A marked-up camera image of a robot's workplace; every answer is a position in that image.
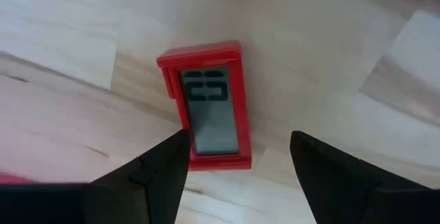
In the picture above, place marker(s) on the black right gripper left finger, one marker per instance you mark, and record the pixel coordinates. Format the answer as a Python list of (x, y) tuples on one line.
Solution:
[(154, 182)]

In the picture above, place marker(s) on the red digital clock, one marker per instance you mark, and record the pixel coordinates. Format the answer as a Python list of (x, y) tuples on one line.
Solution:
[(242, 114)]

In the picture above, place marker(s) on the red desk lamp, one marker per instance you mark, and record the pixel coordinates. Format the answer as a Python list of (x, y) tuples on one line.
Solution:
[(13, 178)]

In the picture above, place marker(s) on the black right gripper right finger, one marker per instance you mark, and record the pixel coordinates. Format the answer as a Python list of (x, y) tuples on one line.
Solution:
[(337, 189)]

